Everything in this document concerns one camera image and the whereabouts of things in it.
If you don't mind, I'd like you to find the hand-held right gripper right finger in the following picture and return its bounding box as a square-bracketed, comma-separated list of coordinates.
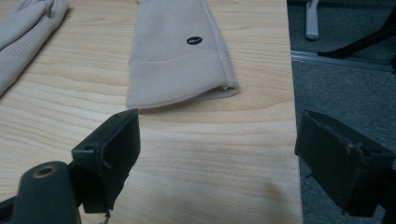
[294, 109, 396, 217]

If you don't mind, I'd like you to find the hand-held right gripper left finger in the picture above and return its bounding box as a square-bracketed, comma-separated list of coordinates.
[71, 108, 142, 215]

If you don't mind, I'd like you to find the beige knit hat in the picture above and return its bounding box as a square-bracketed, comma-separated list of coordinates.
[125, 0, 240, 110]

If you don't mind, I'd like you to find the beige glove with ribbed cuff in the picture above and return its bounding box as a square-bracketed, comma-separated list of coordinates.
[0, 0, 69, 96]

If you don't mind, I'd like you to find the metal floor strip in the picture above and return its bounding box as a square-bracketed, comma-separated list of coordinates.
[290, 49, 396, 74]

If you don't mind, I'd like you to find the black tripod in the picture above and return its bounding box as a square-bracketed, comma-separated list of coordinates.
[317, 6, 396, 60]

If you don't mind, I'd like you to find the white metal stand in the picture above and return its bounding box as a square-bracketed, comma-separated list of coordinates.
[304, 0, 321, 41]

